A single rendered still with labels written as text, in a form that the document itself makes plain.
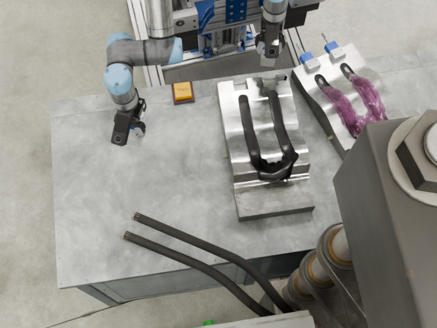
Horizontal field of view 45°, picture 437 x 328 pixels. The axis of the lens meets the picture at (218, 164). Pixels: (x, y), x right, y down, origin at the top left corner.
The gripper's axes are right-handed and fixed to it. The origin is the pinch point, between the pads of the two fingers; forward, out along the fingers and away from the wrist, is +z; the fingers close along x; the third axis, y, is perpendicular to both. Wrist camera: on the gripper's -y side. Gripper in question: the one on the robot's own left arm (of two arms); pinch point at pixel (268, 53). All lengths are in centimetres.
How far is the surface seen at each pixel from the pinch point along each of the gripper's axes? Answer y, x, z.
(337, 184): -79, -6, -89
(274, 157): -38.7, -3.7, 1.4
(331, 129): -24.2, -23.9, 7.7
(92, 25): 73, 96, 95
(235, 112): -20.6, 10.2, 6.4
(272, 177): -43.8, -3.8, 7.8
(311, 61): 2.3, -16.3, 6.9
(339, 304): -89, -17, -34
